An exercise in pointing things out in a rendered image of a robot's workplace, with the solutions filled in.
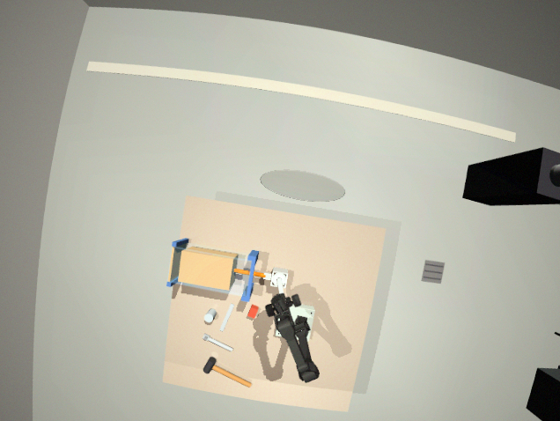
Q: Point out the hammer with black head and wooden handle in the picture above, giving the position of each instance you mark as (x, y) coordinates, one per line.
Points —
(211, 365)

